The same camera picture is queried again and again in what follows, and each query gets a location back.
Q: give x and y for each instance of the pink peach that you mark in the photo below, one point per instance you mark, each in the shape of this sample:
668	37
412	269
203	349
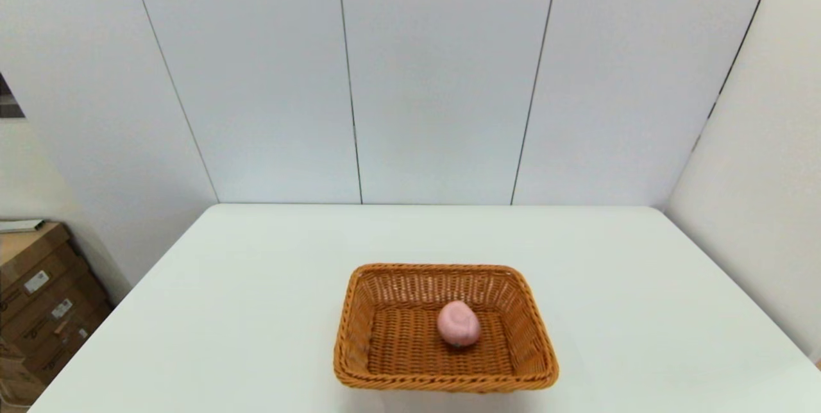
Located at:
458	323

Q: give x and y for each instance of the flat white board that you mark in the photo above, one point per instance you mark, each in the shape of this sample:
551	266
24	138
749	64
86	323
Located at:
19	225

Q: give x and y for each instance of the pale cardboard box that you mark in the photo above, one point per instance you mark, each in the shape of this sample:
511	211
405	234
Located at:
16	381

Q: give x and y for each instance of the orange woven wicker basket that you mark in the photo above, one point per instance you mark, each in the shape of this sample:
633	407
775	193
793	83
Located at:
397	342

